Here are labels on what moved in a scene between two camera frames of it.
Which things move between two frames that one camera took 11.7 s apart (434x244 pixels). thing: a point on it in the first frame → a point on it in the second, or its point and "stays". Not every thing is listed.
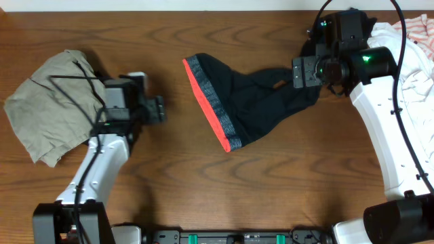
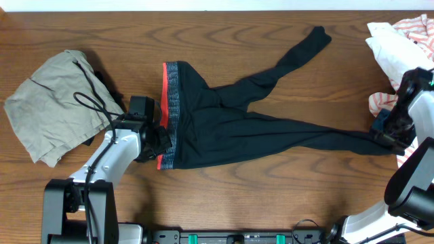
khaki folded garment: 58,107 stays
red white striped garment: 420,30 stays
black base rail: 307,235 stays
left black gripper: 154,109 → 165,144
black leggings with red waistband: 237,107 → 213,125
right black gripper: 306,64 → 401,142
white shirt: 416,74 stays
